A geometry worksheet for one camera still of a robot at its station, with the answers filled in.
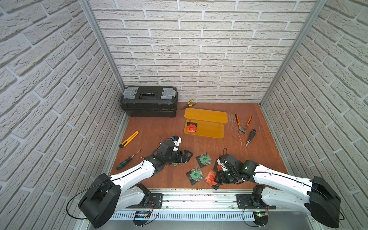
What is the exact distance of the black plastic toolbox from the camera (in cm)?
99

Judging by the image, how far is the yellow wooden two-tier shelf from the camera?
3.11 feet

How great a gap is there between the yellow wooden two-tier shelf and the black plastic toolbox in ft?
0.44
